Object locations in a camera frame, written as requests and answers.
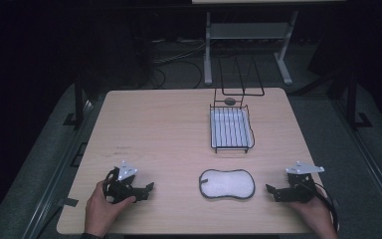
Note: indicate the white sponge with grey edge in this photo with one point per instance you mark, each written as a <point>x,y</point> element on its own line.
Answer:
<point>227,184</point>

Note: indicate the person's right hand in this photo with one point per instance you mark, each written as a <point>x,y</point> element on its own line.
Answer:
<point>316,219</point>

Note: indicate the grey round table cap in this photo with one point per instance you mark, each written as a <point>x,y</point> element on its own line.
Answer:
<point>229,101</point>

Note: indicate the white metal stand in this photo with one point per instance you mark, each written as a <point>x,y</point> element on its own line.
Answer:
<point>248,31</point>

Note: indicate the black upright post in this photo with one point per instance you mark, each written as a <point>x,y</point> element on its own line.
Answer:
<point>78,99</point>
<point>352,99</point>

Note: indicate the person's left hand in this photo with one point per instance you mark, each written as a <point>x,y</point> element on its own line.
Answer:
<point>99,212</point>

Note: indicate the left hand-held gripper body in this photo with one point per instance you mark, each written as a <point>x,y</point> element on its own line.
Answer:
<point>119,191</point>

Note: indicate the aluminium floor rail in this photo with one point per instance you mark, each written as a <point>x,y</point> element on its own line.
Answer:
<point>371,166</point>
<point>54,186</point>

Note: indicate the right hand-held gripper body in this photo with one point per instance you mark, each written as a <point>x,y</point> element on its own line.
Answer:
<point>301,191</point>

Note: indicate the white ribbed tray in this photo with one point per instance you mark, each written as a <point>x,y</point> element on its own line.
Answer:
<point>229,129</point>

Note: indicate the black tape strip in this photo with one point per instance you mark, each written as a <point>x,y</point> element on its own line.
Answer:
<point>69,201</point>

